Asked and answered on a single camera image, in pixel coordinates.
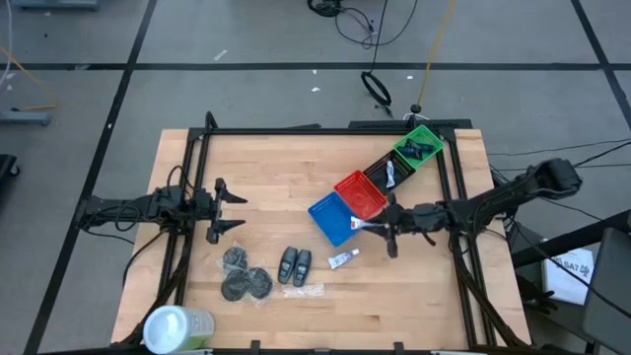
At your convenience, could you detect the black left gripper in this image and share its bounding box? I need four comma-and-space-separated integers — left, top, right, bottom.
189, 177, 249, 246

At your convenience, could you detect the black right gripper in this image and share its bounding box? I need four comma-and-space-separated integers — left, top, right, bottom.
362, 191, 450, 260

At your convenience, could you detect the black round disc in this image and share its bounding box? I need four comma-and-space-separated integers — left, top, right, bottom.
220, 269, 251, 303
219, 242, 250, 272
247, 266, 274, 300

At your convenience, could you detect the red plastic basket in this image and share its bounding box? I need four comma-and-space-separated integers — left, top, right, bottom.
332, 169, 389, 222

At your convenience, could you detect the blue plastic basket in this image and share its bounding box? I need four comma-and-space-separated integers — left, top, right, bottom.
307, 190, 365, 249

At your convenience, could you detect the black plastic basket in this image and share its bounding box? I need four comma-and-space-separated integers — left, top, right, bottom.
363, 149, 417, 197

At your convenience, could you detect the clear plastic wrapper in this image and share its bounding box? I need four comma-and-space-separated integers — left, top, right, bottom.
281, 282, 326, 299

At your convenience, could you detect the green plastic basket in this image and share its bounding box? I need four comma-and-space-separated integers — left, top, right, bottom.
392, 123, 446, 171

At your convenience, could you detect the white wipes canister green label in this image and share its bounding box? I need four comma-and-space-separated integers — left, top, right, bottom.
142, 304, 217, 355

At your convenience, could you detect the black floor clamp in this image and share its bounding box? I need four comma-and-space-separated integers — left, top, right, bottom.
517, 288, 561, 317

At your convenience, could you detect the black metal beam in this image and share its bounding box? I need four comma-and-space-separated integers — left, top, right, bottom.
510, 209, 631, 270

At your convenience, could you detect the white cardboard box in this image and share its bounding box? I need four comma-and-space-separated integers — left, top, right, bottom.
540, 246, 596, 307

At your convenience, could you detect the grey floor foot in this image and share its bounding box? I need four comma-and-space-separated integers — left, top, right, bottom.
0, 110, 53, 127

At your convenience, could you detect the grey furniture base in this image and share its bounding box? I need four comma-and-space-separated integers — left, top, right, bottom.
9, 0, 100, 12

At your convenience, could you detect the black table cable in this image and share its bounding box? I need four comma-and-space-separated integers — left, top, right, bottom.
121, 230, 167, 290

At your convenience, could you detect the black metal table frame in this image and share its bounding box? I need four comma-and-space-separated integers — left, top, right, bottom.
117, 110, 528, 355

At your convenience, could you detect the black coiled floor cable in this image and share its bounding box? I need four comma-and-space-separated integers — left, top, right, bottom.
360, 71, 393, 107

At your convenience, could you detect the yellow floor cable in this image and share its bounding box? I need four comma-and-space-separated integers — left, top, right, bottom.
416, 0, 457, 107
0, 46, 59, 112

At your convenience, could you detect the black straight floor cable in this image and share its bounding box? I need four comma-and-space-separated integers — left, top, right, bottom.
370, 0, 389, 74

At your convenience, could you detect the black floor cable bundle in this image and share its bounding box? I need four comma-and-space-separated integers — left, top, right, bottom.
306, 0, 420, 50

